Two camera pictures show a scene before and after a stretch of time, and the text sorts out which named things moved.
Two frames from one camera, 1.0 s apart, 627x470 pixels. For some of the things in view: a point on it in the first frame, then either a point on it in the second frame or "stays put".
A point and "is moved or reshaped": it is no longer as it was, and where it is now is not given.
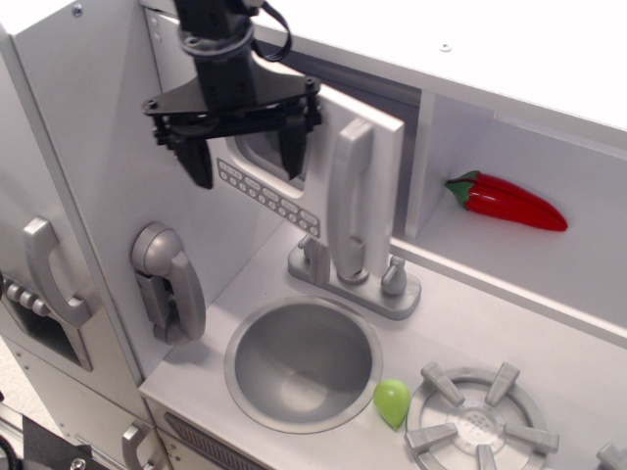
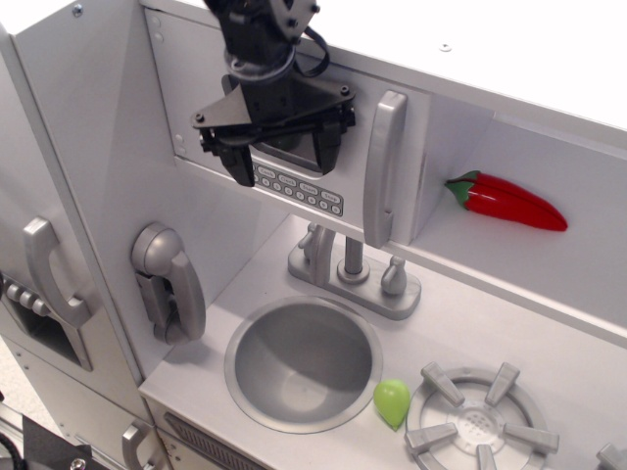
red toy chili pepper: (494, 198) stays put
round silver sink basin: (304, 364) stays put
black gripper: (228, 96) to (259, 110)
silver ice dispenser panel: (29, 314) stays put
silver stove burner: (479, 419) stays put
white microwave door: (351, 193) is moved or reshaped
